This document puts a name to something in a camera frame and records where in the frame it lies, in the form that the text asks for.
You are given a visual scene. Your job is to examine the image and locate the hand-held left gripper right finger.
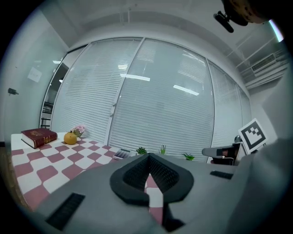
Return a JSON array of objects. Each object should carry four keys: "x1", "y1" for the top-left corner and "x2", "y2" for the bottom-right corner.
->
[{"x1": 149, "y1": 153, "x2": 240, "y2": 234}]

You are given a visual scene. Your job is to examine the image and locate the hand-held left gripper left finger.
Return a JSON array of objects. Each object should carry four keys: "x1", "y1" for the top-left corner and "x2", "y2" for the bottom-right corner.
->
[{"x1": 33, "y1": 153, "x2": 167, "y2": 234}]

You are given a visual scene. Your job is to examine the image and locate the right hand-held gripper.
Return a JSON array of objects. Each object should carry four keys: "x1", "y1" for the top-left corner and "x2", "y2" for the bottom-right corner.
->
[{"x1": 201, "y1": 118, "x2": 268, "y2": 165}]

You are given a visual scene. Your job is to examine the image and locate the purple-keyed calculator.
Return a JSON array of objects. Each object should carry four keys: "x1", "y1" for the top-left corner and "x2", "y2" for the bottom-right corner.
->
[{"x1": 113, "y1": 148, "x2": 132, "y2": 160}]

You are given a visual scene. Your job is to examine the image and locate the red white checkered tablecloth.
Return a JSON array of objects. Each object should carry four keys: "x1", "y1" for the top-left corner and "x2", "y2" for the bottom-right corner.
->
[{"x1": 11, "y1": 136, "x2": 166, "y2": 224}]

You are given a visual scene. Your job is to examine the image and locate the yellow fruit-shaped ornament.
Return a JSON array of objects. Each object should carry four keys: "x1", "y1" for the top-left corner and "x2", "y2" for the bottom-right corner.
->
[{"x1": 63, "y1": 131, "x2": 77, "y2": 145}]

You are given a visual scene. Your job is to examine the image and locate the pink flower bundle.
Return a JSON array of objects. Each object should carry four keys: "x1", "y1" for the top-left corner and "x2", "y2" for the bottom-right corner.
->
[{"x1": 71, "y1": 124, "x2": 86, "y2": 138}]

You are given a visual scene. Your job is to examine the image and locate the white window blinds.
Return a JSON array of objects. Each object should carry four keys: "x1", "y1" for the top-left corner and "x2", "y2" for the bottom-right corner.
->
[{"x1": 50, "y1": 37, "x2": 252, "y2": 163}]

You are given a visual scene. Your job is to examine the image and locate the dark red hardcover book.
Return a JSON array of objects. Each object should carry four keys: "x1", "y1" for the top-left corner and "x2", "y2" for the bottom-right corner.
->
[{"x1": 21, "y1": 128, "x2": 58, "y2": 149}]

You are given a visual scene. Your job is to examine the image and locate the black stair railing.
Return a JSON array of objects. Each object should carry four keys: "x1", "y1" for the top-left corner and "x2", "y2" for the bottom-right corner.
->
[{"x1": 39, "y1": 101, "x2": 54, "y2": 129}]

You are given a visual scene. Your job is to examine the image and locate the ceiling air vent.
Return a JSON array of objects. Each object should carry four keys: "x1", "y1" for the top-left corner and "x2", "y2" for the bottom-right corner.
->
[{"x1": 250, "y1": 53, "x2": 289, "y2": 76}]

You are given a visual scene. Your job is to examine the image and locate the white paper sheet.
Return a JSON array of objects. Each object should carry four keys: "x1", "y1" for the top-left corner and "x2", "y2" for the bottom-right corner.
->
[{"x1": 27, "y1": 66, "x2": 43, "y2": 82}]

